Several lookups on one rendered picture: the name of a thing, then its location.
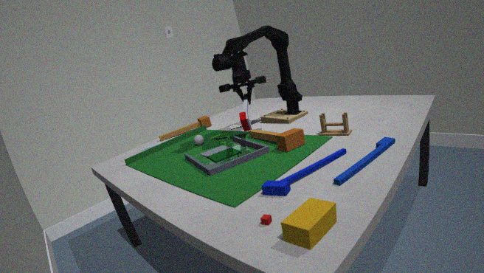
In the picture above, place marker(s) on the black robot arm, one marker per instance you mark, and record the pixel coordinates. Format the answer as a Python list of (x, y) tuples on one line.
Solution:
[(279, 39)]

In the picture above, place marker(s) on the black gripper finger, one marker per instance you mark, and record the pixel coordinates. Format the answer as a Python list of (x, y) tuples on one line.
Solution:
[(249, 91), (240, 93)]

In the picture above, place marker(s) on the green flat mat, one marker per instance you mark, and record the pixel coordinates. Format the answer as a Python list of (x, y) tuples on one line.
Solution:
[(229, 187)]

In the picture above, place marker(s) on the small red cube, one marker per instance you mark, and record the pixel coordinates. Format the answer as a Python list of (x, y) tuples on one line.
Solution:
[(266, 220)]

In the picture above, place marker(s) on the grey ball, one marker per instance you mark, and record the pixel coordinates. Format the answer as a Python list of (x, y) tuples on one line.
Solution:
[(199, 139)]

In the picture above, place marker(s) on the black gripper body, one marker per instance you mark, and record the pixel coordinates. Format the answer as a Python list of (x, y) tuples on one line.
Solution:
[(227, 87)]

